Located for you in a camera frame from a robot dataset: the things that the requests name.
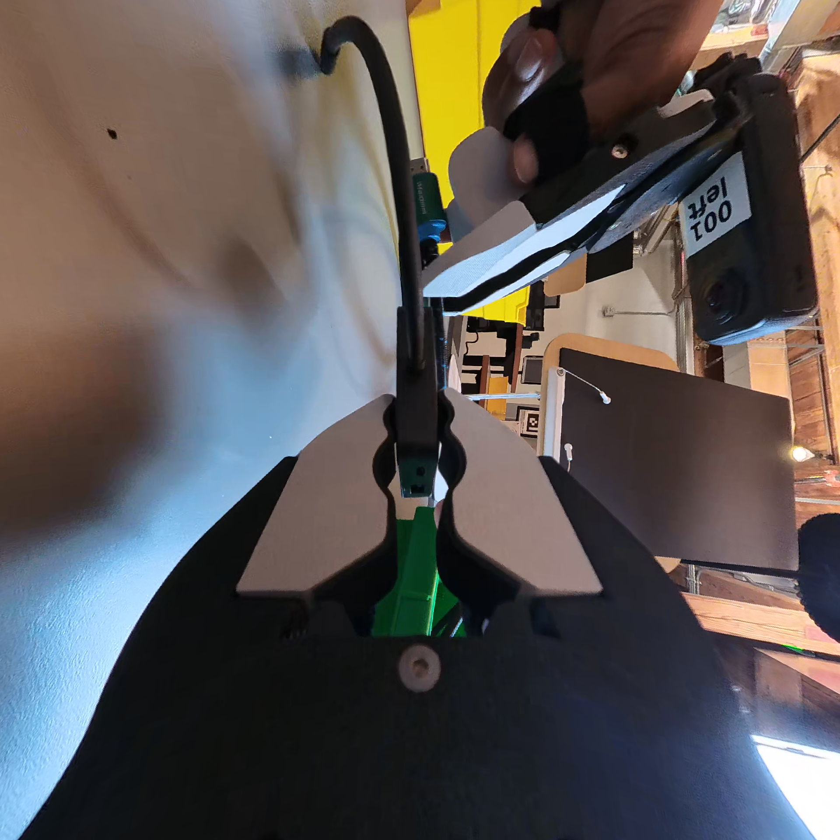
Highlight black hdmi switch with cable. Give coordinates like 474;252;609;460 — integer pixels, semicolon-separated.
319;16;448;501

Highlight green plastic bin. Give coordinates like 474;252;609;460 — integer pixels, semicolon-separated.
371;505;468;637

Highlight braided hdmi cable green plugs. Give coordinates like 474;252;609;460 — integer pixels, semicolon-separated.
410;157;454;266

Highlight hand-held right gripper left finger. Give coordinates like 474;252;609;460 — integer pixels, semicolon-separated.
235;394;401;603

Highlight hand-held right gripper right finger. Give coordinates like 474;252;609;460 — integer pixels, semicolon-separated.
433;388;605;608

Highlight yellow plastic bin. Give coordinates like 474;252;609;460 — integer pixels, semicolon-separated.
407;0;546;322

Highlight person's left hand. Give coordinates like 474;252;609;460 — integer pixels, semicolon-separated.
482;0;723;185

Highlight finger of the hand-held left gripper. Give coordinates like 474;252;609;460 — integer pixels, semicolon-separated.
444;249;593;314
422;185;626;298

